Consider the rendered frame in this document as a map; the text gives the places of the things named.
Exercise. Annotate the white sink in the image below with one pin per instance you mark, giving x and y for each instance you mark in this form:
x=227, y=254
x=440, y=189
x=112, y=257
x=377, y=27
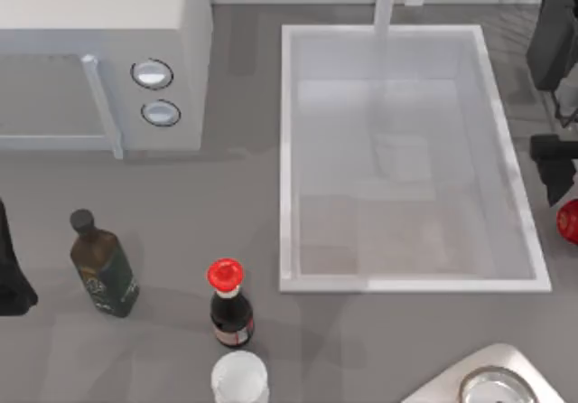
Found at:
x=289, y=159

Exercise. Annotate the pale microwave oven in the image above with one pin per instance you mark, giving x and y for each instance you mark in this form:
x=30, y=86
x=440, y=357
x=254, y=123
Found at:
x=189, y=5

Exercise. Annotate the round glass bowl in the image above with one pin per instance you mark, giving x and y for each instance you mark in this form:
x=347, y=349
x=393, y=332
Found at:
x=496, y=387

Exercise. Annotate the red round object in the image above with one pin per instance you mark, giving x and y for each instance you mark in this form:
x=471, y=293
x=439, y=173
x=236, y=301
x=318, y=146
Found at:
x=570, y=224

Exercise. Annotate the dark bottle with red cap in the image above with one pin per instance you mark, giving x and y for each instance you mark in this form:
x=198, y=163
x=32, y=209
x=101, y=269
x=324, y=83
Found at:
x=230, y=317

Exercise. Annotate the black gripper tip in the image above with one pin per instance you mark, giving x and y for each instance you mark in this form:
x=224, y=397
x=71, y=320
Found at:
x=10, y=276

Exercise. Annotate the tall white tap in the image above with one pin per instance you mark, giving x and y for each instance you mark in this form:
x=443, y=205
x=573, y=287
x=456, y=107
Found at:
x=385, y=1

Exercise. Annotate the large round microwave knob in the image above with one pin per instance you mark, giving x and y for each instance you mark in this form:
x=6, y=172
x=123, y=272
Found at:
x=151, y=74

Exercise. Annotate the small round microwave knob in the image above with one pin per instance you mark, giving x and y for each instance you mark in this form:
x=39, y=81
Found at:
x=161, y=113

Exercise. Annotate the dark green bottle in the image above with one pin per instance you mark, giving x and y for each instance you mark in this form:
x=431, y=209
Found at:
x=106, y=272

